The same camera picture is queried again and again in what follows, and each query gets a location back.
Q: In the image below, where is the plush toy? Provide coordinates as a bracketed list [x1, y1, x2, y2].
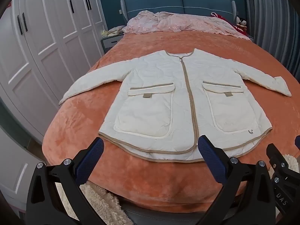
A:
[235, 16, 248, 29]

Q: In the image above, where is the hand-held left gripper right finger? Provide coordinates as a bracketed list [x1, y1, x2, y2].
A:
[197, 135, 277, 225]

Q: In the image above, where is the grey nightstand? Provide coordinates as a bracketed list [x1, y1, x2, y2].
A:
[101, 34, 125, 54]

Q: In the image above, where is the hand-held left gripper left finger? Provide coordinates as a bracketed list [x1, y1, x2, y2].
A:
[26, 137, 105, 225]

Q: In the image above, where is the grey pleated curtain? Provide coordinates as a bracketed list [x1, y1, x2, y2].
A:
[242, 0, 300, 85]

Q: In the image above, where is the cream fluffy cloth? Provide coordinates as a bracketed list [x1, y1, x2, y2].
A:
[81, 155, 300, 225]

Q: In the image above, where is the white panelled wardrobe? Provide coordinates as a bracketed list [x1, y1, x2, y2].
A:
[0, 0, 106, 143]

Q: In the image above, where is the blue bed headboard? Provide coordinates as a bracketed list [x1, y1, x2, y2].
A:
[120, 0, 237, 25]

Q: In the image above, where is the cream quilted jacket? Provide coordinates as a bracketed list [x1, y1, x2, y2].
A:
[58, 48, 292, 163]

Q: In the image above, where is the red cloth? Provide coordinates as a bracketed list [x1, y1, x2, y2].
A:
[210, 12, 250, 37]

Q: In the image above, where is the beige cloth pile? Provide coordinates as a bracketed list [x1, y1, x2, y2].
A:
[101, 26, 125, 38]

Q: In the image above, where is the orange plush blanket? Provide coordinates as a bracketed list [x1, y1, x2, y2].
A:
[42, 31, 300, 214]

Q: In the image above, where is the pink floral quilt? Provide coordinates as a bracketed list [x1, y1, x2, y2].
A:
[122, 10, 251, 40]

